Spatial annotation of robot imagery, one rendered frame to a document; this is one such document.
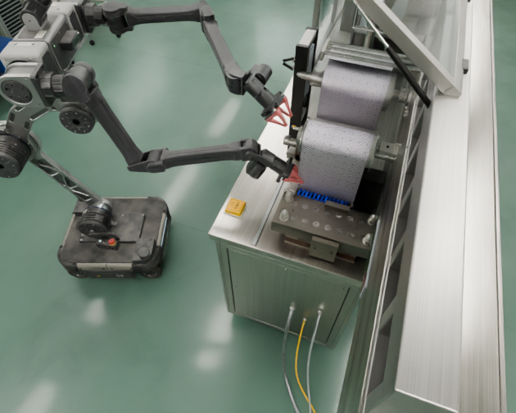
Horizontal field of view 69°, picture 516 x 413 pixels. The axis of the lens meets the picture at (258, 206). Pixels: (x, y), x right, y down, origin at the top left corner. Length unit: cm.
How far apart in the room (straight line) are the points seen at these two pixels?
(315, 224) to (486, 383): 80
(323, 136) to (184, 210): 165
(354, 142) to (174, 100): 266
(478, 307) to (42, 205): 289
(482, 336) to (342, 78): 98
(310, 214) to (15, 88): 110
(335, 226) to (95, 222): 147
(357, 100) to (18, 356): 225
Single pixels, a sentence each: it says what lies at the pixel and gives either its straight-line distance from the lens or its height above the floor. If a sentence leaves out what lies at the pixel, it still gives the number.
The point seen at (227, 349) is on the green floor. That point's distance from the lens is 229.
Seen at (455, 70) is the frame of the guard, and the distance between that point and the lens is 106.
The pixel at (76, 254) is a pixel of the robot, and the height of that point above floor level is 24.
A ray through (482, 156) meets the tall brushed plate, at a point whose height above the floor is 144.
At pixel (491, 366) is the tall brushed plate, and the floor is 144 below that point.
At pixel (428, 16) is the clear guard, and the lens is 116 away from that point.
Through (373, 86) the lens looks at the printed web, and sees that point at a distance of 148.
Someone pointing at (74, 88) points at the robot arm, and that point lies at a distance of 140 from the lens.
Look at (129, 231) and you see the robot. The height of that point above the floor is 26.
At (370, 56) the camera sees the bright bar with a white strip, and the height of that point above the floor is 145.
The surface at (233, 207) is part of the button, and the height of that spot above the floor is 92.
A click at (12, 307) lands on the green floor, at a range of 281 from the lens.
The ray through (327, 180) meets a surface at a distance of 146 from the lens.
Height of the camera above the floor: 219
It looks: 52 degrees down
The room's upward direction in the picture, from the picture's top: straight up
